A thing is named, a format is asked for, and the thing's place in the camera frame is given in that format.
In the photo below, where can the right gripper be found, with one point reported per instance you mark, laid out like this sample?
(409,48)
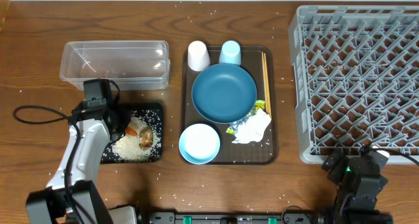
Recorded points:
(334,173)

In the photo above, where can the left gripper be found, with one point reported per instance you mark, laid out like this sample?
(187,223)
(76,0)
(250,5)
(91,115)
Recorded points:
(127,115)

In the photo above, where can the orange carrot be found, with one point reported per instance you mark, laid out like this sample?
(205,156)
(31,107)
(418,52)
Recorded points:
(130,131)

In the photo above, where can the brown food scrap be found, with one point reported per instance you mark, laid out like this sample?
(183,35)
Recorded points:
(146,138)

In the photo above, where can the light blue bowl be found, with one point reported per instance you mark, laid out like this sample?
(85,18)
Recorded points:
(199,144)

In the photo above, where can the dark blue plate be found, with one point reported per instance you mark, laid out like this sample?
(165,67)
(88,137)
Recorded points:
(224,93)

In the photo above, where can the white napkin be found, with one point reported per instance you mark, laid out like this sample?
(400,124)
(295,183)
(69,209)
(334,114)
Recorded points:
(253,129)

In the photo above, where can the green yellow snack wrapper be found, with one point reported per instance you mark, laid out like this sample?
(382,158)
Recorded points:
(233,128)

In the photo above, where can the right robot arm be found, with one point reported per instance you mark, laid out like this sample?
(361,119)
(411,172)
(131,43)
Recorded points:
(358,182)

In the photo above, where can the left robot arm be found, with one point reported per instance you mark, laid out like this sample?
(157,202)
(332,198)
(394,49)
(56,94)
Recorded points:
(72,191)

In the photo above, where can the grey dishwasher rack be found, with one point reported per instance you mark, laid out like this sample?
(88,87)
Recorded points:
(356,76)

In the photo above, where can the pile of rice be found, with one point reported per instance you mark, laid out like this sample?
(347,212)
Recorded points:
(127,148)

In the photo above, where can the black tray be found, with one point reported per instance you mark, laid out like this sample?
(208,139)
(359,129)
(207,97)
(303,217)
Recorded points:
(146,110)

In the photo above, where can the clear plastic container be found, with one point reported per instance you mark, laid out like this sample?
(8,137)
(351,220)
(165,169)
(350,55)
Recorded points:
(133,65)

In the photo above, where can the dark brown serving tray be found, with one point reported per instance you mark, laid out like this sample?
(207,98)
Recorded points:
(255,153)

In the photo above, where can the white plastic cup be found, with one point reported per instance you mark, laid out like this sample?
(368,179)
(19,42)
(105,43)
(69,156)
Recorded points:
(198,56)

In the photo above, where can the wooden chopstick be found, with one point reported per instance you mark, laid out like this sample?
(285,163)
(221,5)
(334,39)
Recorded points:
(267,80)
(264,76)

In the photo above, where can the light blue plastic cup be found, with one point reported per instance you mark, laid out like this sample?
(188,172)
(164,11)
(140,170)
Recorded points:
(230,53)

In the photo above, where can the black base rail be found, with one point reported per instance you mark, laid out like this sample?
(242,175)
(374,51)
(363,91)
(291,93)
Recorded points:
(287,218)

